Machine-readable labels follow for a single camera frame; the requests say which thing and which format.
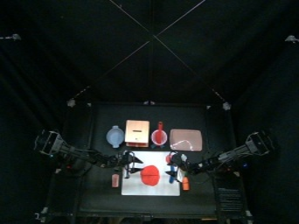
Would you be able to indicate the white printed table label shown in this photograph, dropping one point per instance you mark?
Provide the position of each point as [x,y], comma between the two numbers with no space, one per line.
[228,199]

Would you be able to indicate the silver frame clamp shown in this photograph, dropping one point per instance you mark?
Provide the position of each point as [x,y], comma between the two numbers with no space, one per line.
[225,106]
[291,38]
[14,37]
[70,102]

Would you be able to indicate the small red toy piece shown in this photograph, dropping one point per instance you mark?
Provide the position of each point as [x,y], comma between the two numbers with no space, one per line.
[167,158]

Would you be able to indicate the light blue toy bowl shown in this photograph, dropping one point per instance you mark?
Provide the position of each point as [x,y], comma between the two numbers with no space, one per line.
[115,137]

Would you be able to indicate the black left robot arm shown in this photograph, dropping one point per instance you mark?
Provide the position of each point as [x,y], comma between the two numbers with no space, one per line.
[73,151]

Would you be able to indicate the red toy plate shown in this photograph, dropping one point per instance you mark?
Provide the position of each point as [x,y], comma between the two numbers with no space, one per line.
[149,175]

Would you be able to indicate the red toy strainer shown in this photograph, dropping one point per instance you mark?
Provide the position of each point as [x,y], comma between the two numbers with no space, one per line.
[159,136]

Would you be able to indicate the light wooden toy box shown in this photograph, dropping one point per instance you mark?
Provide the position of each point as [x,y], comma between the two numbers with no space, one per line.
[136,132]

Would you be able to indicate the pink rectangular tray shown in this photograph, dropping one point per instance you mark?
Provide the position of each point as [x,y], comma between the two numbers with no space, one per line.
[185,140]

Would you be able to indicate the orange sushi toy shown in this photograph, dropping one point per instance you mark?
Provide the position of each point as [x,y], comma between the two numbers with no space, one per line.
[185,184]

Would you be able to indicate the blue toy utensil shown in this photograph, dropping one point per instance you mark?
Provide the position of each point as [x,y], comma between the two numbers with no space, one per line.
[171,178]

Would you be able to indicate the pink salmon sushi toy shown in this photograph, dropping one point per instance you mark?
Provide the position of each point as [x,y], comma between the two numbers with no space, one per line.
[115,180]

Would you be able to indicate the white rectangular mat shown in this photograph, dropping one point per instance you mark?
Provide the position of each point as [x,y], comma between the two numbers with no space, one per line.
[151,186]

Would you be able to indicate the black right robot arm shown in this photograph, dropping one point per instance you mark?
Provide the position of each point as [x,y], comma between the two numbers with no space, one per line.
[237,153]

